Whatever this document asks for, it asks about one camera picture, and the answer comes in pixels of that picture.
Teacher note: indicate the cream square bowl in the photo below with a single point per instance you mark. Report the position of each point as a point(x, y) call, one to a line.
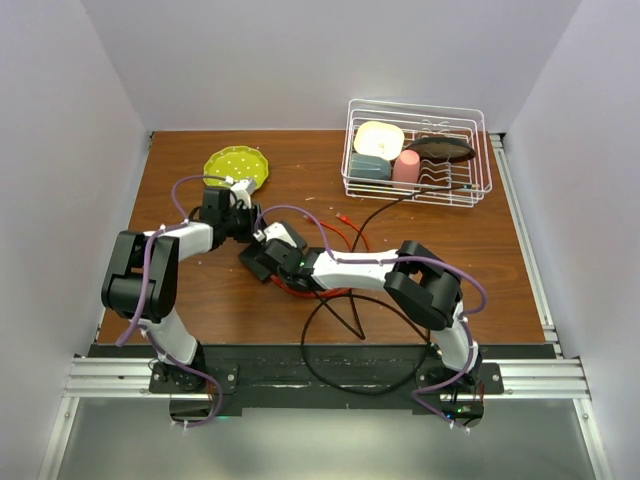
point(379, 139)

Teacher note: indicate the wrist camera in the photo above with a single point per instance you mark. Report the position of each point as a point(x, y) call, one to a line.
point(280, 231)
point(244, 188)

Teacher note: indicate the white wire dish rack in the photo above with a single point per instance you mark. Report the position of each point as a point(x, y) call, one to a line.
point(460, 185)

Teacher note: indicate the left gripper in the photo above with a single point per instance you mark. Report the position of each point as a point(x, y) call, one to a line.
point(251, 214)

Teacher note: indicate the aluminium frame rail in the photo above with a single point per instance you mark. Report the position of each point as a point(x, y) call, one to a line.
point(531, 419)

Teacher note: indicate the black network switch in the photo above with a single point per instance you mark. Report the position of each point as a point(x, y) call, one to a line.
point(251, 258)

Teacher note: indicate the dark brown plate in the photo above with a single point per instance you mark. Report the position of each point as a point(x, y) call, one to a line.
point(443, 149)

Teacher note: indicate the yellow-green plate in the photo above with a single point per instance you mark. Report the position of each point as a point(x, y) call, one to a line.
point(237, 162)

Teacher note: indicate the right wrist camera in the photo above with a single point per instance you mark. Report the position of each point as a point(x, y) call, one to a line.
point(280, 231)

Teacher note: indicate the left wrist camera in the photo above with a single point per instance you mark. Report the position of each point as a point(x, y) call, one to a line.
point(244, 188)

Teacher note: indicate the pink cup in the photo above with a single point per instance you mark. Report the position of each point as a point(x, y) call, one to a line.
point(406, 169)

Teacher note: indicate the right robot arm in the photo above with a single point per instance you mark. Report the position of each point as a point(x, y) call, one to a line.
point(431, 293)

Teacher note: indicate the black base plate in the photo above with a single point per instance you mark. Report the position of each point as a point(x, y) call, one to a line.
point(357, 376)

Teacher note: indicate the grey-green cup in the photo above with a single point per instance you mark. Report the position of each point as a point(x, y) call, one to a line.
point(367, 168)

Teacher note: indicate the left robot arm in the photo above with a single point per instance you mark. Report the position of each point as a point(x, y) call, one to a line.
point(141, 280)

